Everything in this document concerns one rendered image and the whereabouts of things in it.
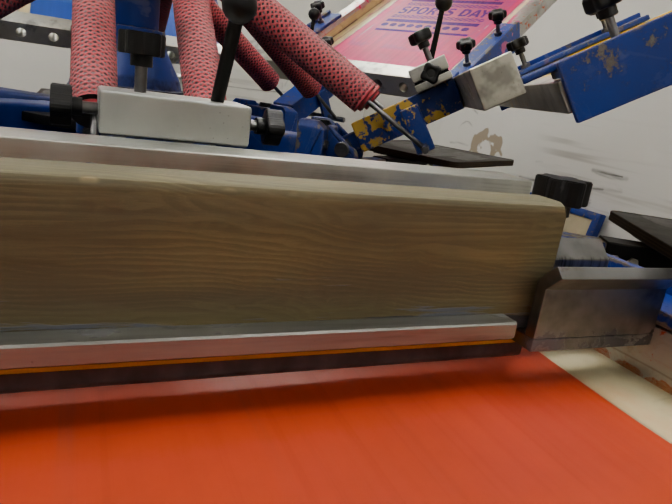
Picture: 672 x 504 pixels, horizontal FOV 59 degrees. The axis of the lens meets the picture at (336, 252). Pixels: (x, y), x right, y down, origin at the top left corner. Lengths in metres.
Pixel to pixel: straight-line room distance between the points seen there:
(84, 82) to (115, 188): 0.46
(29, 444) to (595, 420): 0.27
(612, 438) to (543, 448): 0.04
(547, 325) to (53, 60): 4.16
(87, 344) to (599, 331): 0.28
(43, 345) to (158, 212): 0.07
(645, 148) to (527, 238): 2.37
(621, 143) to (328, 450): 2.57
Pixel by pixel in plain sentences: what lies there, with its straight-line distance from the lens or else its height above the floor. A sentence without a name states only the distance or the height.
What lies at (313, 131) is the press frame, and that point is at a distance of 0.92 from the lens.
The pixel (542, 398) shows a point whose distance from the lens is 0.36.
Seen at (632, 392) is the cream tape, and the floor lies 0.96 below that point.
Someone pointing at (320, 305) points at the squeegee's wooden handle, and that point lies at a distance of 0.29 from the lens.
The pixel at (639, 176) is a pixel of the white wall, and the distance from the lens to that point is 2.70.
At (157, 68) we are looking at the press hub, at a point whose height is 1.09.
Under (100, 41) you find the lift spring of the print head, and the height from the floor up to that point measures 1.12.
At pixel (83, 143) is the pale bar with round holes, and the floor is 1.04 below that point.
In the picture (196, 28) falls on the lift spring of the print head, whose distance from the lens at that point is 0.82.
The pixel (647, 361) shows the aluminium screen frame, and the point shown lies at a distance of 0.43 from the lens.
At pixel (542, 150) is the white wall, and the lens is 3.10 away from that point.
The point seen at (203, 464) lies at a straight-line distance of 0.25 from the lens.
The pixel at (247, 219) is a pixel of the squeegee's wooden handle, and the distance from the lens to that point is 0.26.
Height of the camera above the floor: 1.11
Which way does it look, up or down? 16 degrees down
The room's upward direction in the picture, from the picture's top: 8 degrees clockwise
